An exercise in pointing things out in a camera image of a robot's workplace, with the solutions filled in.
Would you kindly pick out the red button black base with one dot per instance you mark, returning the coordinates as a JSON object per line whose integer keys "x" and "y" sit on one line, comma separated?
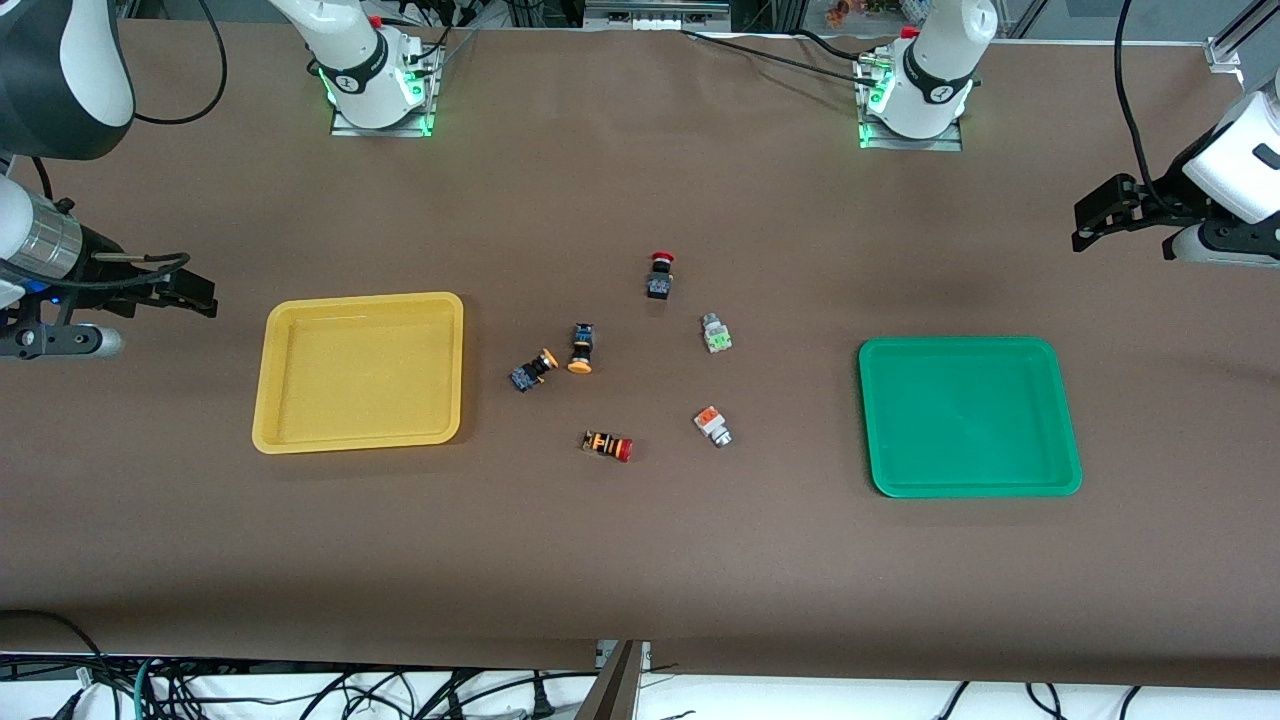
{"x": 660, "y": 278}

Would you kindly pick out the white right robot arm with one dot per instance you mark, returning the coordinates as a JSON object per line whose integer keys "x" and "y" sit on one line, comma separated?
{"x": 365, "y": 70}

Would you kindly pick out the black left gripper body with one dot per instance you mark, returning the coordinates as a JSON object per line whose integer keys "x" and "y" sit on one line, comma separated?
{"x": 1166, "y": 203}

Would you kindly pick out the silver button green base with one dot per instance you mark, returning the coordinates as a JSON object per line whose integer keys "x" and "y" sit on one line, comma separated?
{"x": 716, "y": 336}

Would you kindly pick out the grey power strip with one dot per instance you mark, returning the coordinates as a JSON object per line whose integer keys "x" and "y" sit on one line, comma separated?
{"x": 655, "y": 12}

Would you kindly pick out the silver button orange base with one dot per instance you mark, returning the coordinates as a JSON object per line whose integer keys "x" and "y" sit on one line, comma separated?
{"x": 712, "y": 426}

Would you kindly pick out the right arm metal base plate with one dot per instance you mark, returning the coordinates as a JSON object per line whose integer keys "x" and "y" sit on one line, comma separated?
{"x": 420, "y": 125}

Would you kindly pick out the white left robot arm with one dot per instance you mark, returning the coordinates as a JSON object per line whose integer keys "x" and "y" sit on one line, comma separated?
{"x": 935, "y": 70}

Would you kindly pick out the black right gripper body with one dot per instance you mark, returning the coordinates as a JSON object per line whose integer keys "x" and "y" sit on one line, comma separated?
{"x": 112, "y": 272}

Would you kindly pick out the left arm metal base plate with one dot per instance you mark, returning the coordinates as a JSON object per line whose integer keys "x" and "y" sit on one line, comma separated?
{"x": 950, "y": 142}

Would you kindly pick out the aluminium frame bracket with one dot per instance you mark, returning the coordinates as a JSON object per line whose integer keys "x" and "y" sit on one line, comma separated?
{"x": 1232, "y": 45}

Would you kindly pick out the brown table mat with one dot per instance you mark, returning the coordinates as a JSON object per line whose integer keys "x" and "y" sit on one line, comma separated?
{"x": 640, "y": 560}

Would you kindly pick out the green plastic tray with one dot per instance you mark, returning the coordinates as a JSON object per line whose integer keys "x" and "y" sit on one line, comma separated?
{"x": 968, "y": 418}

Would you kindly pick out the yellow button blue base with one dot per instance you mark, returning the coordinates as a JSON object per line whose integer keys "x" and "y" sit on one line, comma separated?
{"x": 581, "y": 350}

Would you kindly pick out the yellow button dark base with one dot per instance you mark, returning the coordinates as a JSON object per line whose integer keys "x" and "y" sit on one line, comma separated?
{"x": 532, "y": 372}

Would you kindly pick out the red button orange striped body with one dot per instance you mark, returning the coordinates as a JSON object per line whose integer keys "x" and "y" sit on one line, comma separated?
{"x": 608, "y": 445}

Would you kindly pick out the aluminium profile post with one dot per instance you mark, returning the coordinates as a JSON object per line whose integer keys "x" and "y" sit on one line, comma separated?
{"x": 615, "y": 685}

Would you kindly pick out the yellow plastic tray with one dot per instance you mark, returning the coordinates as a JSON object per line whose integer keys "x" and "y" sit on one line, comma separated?
{"x": 360, "y": 375}

